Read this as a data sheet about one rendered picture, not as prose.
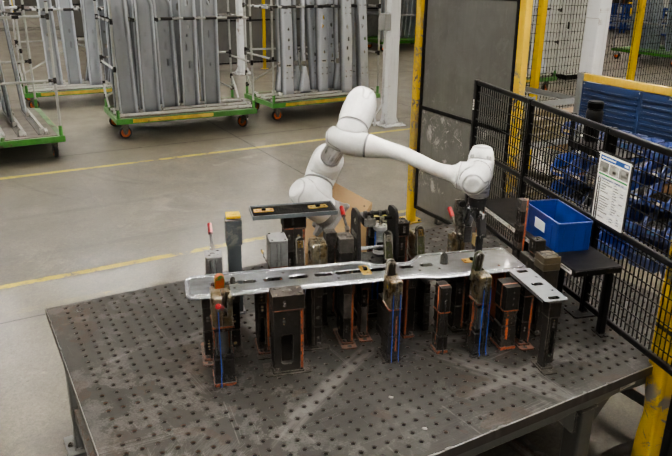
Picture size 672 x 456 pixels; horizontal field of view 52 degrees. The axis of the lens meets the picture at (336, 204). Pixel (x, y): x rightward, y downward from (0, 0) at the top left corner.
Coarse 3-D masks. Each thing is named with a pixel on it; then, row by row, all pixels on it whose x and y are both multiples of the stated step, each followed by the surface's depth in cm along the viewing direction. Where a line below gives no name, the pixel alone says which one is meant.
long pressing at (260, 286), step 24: (336, 264) 280; (360, 264) 280; (384, 264) 280; (408, 264) 281; (432, 264) 282; (456, 264) 282; (504, 264) 282; (192, 288) 258; (240, 288) 258; (264, 288) 258; (312, 288) 261
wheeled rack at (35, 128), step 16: (0, 16) 720; (16, 16) 728; (32, 16) 737; (48, 16) 745; (48, 32) 750; (32, 80) 922; (48, 80) 763; (0, 112) 900; (16, 112) 901; (32, 112) 902; (0, 128) 798; (16, 128) 811; (32, 128) 815; (48, 128) 817; (0, 144) 754; (16, 144) 763; (32, 144) 771
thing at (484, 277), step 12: (480, 276) 261; (480, 288) 262; (480, 300) 263; (480, 312) 267; (468, 324) 274; (480, 324) 268; (468, 336) 274; (480, 336) 268; (468, 348) 274; (480, 348) 271
